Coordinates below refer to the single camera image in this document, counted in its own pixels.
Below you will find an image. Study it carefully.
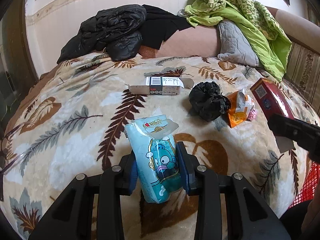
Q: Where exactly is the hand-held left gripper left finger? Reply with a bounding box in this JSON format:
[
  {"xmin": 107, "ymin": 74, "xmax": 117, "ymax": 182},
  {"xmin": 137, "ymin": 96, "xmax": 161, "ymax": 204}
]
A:
[{"xmin": 29, "ymin": 152, "xmax": 139, "ymax": 240}]

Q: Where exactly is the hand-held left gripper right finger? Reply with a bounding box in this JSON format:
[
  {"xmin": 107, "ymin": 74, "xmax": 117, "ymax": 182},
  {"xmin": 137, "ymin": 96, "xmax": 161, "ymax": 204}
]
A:
[{"xmin": 176, "ymin": 141, "xmax": 292, "ymax": 240}]

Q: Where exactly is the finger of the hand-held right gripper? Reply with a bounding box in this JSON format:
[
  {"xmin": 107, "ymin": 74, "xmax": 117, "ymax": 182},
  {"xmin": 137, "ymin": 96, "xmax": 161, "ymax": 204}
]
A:
[{"xmin": 268, "ymin": 113, "xmax": 320, "ymax": 163}]

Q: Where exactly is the light blue tissue packet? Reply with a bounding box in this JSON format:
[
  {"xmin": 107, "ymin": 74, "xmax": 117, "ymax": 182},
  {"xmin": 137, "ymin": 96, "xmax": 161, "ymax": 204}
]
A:
[{"xmin": 124, "ymin": 114, "xmax": 183, "ymax": 203}]

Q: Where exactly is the red cigarette box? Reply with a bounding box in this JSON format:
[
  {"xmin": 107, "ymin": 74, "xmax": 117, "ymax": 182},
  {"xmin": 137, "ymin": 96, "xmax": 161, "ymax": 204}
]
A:
[{"xmin": 250, "ymin": 78, "xmax": 296, "ymax": 153}]

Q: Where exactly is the orange wrapper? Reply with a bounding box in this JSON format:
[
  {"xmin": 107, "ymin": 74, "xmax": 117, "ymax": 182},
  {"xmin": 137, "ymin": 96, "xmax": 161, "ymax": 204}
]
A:
[{"xmin": 226, "ymin": 89, "xmax": 255, "ymax": 128}]

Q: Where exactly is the red plastic mesh basket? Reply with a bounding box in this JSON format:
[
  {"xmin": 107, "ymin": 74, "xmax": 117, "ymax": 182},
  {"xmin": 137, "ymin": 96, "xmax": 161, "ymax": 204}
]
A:
[{"xmin": 287, "ymin": 161, "xmax": 320, "ymax": 209}]

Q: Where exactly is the black plastic bag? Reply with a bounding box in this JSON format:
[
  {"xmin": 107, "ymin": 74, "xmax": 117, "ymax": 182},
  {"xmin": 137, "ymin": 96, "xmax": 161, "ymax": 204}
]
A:
[{"xmin": 189, "ymin": 82, "xmax": 231, "ymax": 122}]

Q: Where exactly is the white and black carton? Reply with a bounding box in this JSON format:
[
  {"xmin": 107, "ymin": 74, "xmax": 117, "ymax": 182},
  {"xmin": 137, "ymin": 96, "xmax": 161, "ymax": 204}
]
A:
[{"xmin": 128, "ymin": 76, "xmax": 195, "ymax": 96}]

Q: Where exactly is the striped sofa cushion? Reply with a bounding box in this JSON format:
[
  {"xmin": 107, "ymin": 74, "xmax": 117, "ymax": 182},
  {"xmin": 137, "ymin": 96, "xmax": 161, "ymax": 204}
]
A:
[{"xmin": 284, "ymin": 42, "xmax": 320, "ymax": 103}]

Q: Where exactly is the person's dark clothed leg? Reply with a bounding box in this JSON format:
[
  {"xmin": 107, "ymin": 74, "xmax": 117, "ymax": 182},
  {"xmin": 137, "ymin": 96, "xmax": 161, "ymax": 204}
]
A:
[{"xmin": 279, "ymin": 200, "xmax": 320, "ymax": 240}]

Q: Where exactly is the leaf print blanket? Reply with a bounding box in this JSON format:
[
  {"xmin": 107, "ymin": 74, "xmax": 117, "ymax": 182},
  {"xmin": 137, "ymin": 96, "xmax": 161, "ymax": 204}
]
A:
[{"xmin": 0, "ymin": 52, "xmax": 320, "ymax": 240}]

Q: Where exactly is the grey quilted pillow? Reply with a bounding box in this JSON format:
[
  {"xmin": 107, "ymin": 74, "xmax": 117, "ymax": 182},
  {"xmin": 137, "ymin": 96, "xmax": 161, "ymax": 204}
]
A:
[{"xmin": 217, "ymin": 20, "xmax": 260, "ymax": 67}]

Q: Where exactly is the green patterned quilt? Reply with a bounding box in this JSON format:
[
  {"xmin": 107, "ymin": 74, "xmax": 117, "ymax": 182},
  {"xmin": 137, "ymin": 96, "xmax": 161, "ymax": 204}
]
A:
[{"xmin": 185, "ymin": 0, "xmax": 292, "ymax": 82}]

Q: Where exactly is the wooden room divider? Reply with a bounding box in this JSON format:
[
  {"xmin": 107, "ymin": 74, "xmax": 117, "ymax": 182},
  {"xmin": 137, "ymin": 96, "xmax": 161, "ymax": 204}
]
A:
[{"xmin": 306, "ymin": 0, "xmax": 320, "ymax": 28}]

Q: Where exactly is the black cloth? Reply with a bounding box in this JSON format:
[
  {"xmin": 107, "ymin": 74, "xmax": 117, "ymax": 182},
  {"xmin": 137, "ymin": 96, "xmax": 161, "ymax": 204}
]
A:
[{"xmin": 141, "ymin": 4, "xmax": 192, "ymax": 50}]

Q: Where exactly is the black puffer jacket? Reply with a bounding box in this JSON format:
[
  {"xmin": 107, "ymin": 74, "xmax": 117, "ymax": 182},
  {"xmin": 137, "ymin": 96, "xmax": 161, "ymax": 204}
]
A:
[{"xmin": 57, "ymin": 4, "xmax": 147, "ymax": 64}]

